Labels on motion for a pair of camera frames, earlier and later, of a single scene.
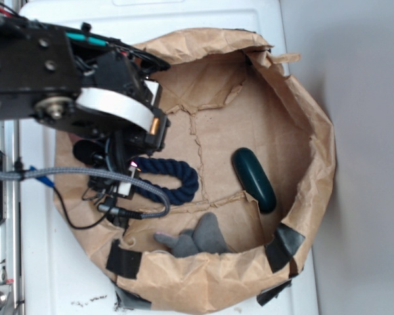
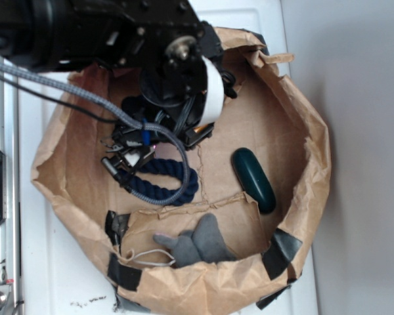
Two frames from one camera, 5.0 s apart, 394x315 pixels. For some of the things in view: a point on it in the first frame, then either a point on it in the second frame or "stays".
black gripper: x=113 y=119 to x=186 y=84
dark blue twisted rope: x=176 y=195 stays
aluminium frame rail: x=4 y=243 stays
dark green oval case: x=253 y=179 stays
